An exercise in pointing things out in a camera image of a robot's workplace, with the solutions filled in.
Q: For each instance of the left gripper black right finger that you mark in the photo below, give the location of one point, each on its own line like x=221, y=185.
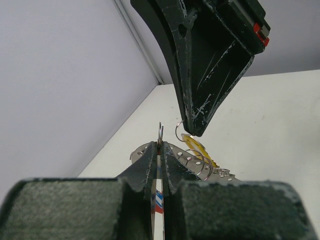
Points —
x=268, y=210

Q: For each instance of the red handled keyring holder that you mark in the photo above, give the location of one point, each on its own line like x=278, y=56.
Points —
x=183, y=218

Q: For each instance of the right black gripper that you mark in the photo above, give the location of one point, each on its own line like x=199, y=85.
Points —
x=205, y=44

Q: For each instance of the right aluminium frame post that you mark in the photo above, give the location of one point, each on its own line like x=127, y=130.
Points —
x=139, y=41

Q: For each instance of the yellow tag silver key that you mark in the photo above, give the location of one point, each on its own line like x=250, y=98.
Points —
x=194, y=145

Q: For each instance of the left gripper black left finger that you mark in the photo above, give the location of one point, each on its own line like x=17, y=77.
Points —
x=119, y=208

